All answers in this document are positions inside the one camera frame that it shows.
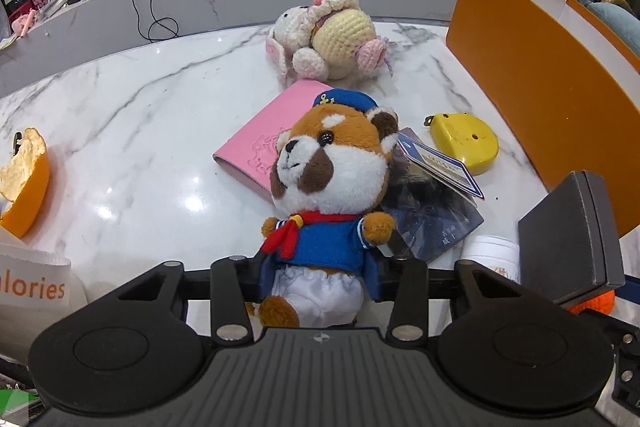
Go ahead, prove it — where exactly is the crocheted rabbit doll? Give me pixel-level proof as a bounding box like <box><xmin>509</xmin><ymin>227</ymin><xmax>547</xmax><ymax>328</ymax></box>
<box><xmin>264</xmin><ymin>0</ymin><xmax>398</xmax><ymax>88</ymax></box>

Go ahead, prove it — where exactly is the yellow tape measure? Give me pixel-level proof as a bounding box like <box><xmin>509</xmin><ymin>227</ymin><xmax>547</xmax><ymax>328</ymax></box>
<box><xmin>424</xmin><ymin>111</ymin><xmax>500</xmax><ymax>176</ymax></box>

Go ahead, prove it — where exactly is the pink toy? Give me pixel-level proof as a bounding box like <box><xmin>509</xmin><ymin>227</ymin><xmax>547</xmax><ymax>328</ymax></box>
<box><xmin>10</xmin><ymin>12</ymin><xmax>41</xmax><ymax>35</ymax></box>

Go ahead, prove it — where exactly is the dark grey box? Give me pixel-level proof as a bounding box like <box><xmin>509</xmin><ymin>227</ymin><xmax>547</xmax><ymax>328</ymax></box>
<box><xmin>517</xmin><ymin>171</ymin><xmax>627</xmax><ymax>305</ymax></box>

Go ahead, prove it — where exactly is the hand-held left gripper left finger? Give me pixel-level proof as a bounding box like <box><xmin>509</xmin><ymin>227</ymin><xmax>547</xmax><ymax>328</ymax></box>
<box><xmin>117</xmin><ymin>256</ymin><xmax>266</xmax><ymax>348</ymax></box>

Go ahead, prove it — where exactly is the white jar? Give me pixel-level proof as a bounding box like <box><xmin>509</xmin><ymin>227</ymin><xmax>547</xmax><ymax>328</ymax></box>
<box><xmin>467</xmin><ymin>234</ymin><xmax>521</xmax><ymax>283</ymax></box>

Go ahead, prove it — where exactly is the black metal bracket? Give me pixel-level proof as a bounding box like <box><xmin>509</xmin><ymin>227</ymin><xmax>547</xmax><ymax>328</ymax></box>
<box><xmin>612</xmin><ymin>332</ymin><xmax>640</xmax><ymax>408</ymax></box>

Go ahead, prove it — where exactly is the dark glossy card packet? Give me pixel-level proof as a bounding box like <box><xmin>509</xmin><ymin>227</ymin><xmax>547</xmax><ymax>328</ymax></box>
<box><xmin>382</xmin><ymin>157</ymin><xmax>486</xmax><ymax>264</ymax></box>

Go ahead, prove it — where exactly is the teal cushion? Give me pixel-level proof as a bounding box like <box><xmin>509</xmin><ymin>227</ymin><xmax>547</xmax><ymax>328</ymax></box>
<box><xmin>587</xmin><ymin>2</ymin><xmax>640</xmax><ymax>38</ymax></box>

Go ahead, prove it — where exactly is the orange crocheted item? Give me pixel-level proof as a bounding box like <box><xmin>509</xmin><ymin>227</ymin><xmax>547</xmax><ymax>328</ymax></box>
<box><xmin>567</xmin><ymin>289</ymin><xmax>615</xmax><ymax>315</ymax></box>

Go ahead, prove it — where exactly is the pink notebook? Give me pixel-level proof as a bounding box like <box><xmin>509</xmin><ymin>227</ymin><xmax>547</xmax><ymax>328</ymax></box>
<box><xmin>212</xmin><ymin>79</ymin><xmax>336</xmax><ymax>205</ymax></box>

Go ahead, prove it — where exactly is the white desk phone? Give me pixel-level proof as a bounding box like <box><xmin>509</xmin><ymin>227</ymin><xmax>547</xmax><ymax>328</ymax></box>
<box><xmin>37</xmin><ymin>0</ymin><xmax>73</xmax><ymax>18</ymax></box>

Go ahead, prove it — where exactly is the red panda sailor plush toy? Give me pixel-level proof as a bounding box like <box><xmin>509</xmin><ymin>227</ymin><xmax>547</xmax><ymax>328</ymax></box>
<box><xmin>257</xmin><ymin>91</ymin><xmax>486</xmax><ymax>328</ymax></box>

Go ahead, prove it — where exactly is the orange storage box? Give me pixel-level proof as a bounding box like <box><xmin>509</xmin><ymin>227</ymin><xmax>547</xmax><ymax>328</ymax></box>
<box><xmin>445</xmin><ymin>0</ymin><xmax>640</xmax><ymax>240</ymax></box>

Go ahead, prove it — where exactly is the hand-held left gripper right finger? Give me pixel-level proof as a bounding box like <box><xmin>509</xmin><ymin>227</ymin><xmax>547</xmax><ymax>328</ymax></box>
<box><xmin>367</xmin><ymin>254</ymin><xmax>526</xmax><ymax>344</ymax></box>

